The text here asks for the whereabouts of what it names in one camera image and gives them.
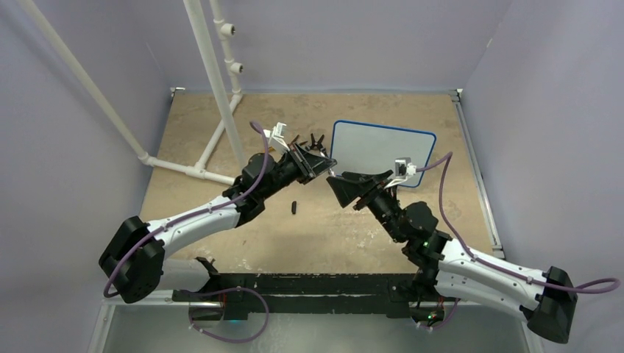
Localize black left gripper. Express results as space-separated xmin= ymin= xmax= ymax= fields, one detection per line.
xmin=259 ymin=142 xmax=335 ymax=201

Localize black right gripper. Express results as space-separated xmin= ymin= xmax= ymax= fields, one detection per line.
xmin=327 ymin=171 xmax=405 ymax=243

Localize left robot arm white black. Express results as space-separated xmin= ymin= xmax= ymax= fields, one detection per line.
xmin=98 ymin=145 xmax=337 ymax=304

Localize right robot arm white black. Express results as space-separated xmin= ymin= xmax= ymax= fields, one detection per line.
xmin=326 ymin=171 xmax=578 ymax=344

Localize blue framed whiteboard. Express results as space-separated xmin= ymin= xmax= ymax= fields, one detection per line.
xmin=330 ymin=120 xmax=437 ymax=176

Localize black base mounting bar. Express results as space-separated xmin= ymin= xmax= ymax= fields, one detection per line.
xmin=172 ymin=261 xmax=455 ymax=320

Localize yellow black handled pliers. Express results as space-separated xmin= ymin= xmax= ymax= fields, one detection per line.
xmin=291 ymin=135 xmax=308 ymax=146

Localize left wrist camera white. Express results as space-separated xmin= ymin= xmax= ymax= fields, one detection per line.
xmin=264 ymin=122 xmax=289 ymax=154

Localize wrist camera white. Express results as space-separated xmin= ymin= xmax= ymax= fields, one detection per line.
xmin=264 ymin=122 xmax=289 ymax=154
xmin=385 ymin=157 xmax=418 ymax=189

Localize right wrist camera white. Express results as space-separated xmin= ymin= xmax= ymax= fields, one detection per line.
xmin=385 ymin=157 xmax=418 ymax=189

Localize white PVC pipe frame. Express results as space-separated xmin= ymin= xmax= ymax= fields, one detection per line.
xmin=17 ymin=1 xmax=245 ymax=186

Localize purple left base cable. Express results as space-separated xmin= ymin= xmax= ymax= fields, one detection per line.
xmin=188 ymin=286 xmax=270 ymax=344

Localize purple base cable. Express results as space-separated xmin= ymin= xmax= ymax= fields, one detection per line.
xmin=188 ymin=286 xmax=270 ymax=344
xmin=415 ymin=297 xmax=461 ymax=332

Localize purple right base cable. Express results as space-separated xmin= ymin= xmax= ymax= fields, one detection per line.
xmin=415 ymin=297 xmax=461 ymax=332

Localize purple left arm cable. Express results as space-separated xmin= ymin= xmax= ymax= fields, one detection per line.
xmin=102 ymin=121 xmax=271 ymax=299

